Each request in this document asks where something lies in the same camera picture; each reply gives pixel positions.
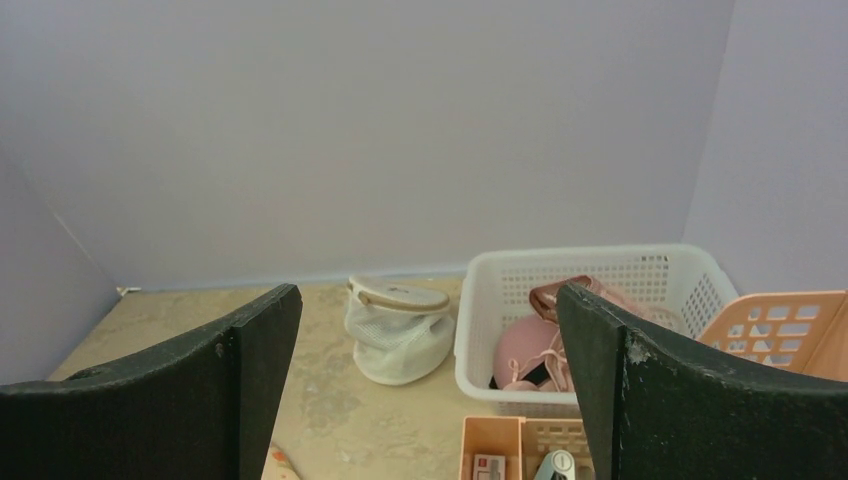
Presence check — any white mesh drawstring bag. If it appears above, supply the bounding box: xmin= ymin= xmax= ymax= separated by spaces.
xmin=344 ymin=275 xmax=456 ymax=386

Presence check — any white box in organizer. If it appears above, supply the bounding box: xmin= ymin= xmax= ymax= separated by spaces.
xmin=470 ymin=454 xmax=506 ymax=480

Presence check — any orange plastic desk organizer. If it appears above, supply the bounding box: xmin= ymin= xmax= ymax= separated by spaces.
xmin=458 ymin=290 xmax=848 ymax=480

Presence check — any white plastic basket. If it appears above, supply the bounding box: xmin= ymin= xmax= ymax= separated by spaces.
xmin=454 ymin=243 xmax=739 ymax=418

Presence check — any metal corner bracket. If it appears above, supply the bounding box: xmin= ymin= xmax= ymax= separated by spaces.
xmin=117 ymin=287 xmax=141 ymax=297

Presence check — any pink satin bra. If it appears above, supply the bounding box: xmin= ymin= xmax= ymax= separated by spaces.
xmin=528 ymin=275 xmax=681 ymax=333

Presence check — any pink bra in basket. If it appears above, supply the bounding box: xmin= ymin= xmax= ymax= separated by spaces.
xmin=489 ymin=314 xmax=575 ymax=393

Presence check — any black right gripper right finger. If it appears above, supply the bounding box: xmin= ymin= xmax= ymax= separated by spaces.
xmin=556 ymin=283 xmax=847 ymax=479

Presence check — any white marker in organizer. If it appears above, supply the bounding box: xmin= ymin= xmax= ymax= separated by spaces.
xmin=533 ymin=449 xmax=578 ymax=480

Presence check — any floral mesh laundry bag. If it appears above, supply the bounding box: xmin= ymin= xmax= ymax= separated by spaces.
xmin=261 ymin=444 xmax=300 ymax=480

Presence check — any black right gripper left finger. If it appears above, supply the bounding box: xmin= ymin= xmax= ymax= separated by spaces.
xmin=1 ymin=284 xmax=303 ymax=479

